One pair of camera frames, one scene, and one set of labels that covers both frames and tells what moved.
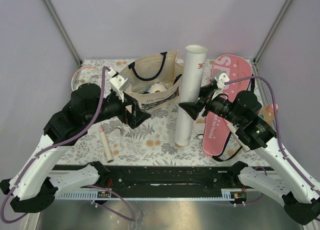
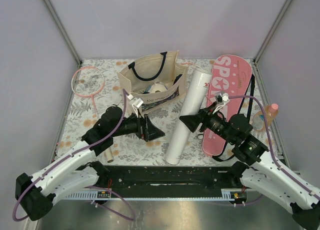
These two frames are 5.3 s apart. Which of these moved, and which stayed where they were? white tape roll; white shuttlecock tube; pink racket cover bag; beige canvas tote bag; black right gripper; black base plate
Moved: black right gripper; white shuttlecock tube
Stayed: white tape roll; black base plate; pink racket cover bag; beige canvas tote bag
